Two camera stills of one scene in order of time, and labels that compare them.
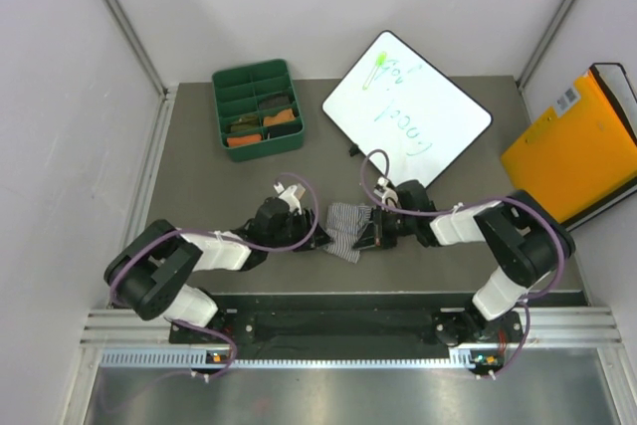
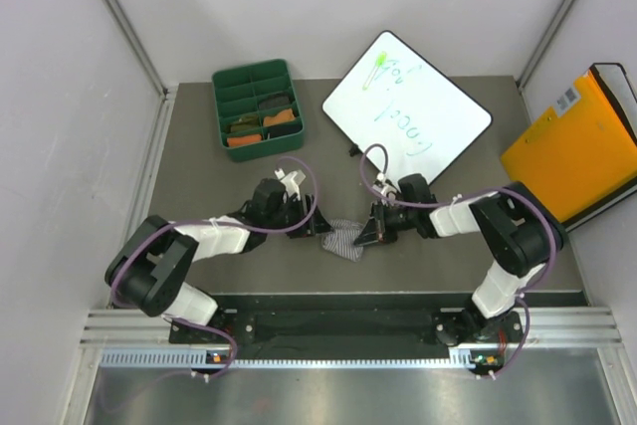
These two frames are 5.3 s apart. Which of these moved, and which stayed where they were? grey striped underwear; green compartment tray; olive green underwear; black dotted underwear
Moved: grey striped underwear
Stayed: green compartment tray; black dotted underwear; olive green underwear
